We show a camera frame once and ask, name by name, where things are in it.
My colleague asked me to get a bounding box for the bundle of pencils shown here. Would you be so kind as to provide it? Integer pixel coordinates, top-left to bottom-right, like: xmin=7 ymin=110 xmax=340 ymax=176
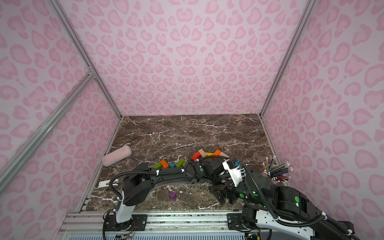
xmin=263 ymin=156 xmax=294 ymax=183

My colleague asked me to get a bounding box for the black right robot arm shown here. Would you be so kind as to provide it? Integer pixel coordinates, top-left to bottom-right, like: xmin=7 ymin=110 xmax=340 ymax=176
xmin=208 ymin=163 xmax=357 ymax=240

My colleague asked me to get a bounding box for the white stapler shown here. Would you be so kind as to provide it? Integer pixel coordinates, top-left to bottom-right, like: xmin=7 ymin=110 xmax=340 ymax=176
xmin=97 ymin=180 xmax=110 ymax=189

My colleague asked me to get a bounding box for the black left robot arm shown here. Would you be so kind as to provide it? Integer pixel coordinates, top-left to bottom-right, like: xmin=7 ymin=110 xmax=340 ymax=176
xmin=102 ymin=156 xmax=234 ymax=240

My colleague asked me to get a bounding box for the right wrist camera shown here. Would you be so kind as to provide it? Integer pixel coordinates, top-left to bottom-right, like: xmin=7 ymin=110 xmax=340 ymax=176
xmin=223 ymin=160 xmax=247 ymax=188

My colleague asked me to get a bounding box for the purple cube block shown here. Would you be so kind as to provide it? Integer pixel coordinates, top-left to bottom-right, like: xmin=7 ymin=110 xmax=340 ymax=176
xmin=169 ymin=191 xmax=177 ymax=199

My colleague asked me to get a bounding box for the pink pencil case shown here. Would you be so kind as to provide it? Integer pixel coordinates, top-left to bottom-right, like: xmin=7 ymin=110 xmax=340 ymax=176
xmin=102 ymin=145 xmax=132 ymax=167

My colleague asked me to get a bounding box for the red block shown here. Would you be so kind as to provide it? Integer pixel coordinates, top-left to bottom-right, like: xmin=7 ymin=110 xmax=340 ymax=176
xmin=191 ymin=152 xmax=201 ymax=162

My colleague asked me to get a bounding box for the green block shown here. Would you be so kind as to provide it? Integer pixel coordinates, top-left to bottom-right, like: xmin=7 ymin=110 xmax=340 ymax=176
xmin=152 ymin=163 xmax=163 ymax=169
xmin=175 ymin=159 xmax=186 ymax=168

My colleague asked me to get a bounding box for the natural wood block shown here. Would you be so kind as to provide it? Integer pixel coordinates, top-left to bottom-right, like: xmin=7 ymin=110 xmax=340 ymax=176
xmin=220 ymin=152 xmax=229 ymax=158
xmin=198 ymin=149 xmax=207 ymax=158

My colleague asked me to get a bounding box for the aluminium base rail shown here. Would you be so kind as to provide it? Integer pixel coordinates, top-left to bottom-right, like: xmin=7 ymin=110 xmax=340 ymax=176
xmin=55 ymin=209 xmax=319 ymax=240

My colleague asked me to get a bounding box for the orange block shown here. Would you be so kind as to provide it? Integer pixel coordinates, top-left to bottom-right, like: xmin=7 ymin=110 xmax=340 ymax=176
xmin=213 ymin=150 xmax=221 ymax=156
xmin=160 ymin=160 xmax=170 ymax=169

